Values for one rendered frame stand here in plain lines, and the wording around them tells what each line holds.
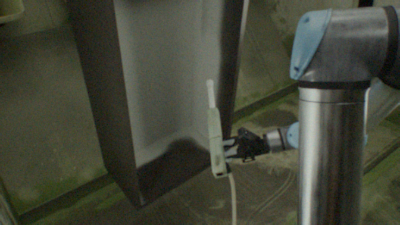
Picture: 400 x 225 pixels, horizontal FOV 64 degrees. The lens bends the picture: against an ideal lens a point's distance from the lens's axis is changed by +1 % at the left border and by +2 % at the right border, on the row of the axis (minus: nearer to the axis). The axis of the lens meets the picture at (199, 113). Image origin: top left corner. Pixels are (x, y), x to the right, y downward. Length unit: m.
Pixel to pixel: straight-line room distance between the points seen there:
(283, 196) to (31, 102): 1.79
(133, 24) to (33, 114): 1.17
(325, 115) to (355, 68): 0.09
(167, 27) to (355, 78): 1.14
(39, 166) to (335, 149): 2.03
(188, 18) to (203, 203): 1.19
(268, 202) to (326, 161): 1.59
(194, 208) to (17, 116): 1.31
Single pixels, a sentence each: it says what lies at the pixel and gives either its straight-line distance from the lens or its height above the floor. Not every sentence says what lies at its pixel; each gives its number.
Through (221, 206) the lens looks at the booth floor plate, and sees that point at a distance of 2.14.
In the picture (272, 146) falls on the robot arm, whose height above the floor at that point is 0.88.
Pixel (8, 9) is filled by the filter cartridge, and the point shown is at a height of 1.32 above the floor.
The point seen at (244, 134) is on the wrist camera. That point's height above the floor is 0.94.
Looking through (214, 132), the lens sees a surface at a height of 0.91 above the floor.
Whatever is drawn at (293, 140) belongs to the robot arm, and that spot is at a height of 0.97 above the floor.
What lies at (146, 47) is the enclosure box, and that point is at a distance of 1.54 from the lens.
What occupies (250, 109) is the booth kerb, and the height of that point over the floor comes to 0.11.
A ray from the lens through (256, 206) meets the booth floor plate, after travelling 2.13.
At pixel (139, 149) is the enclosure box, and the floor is 0.54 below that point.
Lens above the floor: 1.59
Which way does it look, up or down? 29 degrees down
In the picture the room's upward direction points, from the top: 6 degrees counter-clockwise
